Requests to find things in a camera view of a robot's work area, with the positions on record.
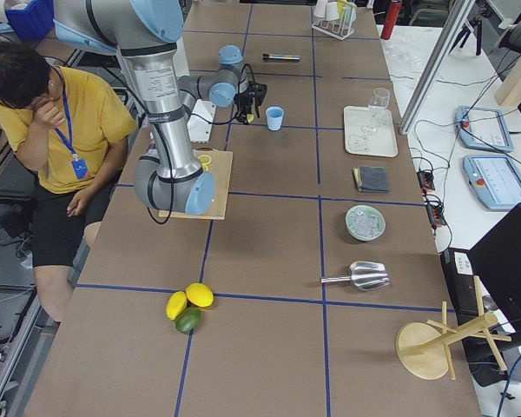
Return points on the steel ice scoop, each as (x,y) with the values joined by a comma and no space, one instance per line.
(363,275)

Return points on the wooden cutting board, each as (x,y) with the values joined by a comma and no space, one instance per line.
(220,167)

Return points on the steel muddler black tip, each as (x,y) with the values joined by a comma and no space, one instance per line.
(266,57)

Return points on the pink cup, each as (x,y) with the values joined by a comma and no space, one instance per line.
(320,9)

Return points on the yellow cup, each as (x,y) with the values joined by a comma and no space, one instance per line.
(341,8)

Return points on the cream bear tray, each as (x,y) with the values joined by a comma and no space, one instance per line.
(368,135)

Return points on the teach pendant tablet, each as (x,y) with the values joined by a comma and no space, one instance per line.
(495,181)
(483,129)

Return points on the white cup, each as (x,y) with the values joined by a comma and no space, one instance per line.
(332,11)

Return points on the wooden stand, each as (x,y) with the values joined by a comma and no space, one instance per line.
(424,348)

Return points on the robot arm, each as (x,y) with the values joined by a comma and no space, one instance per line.
(143,35)

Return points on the seated person yellow shirt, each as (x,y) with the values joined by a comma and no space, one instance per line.
(71,129)

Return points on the white wire cup rack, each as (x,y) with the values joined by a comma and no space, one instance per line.
(335,28)

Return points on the black monitor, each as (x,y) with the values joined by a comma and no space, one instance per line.
(496,260)

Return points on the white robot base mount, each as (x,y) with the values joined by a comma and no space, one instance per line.
(200,123)

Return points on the green lime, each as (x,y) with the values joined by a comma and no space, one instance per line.
(188,320)

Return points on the green cup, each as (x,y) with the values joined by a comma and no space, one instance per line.
(350,13)

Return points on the blue paper cup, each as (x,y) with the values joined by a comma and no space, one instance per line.
(274,116)

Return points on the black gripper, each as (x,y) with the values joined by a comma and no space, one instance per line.
(243,102)

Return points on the grey folded cloth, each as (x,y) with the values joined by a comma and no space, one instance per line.
(370,179)

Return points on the green bowl of ice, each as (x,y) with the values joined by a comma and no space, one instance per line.
(365,223)

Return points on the clear wine glass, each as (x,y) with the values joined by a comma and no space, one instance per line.
(377,104)

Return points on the red bottle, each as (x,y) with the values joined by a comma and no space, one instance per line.
(392,15)

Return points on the aluminium frame post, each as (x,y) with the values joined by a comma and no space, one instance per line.
(453,24)

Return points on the yellow lemon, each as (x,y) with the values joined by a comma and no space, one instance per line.
(200,294)
(176,304)

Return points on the lemon slice on board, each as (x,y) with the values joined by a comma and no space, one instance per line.
(206,161)

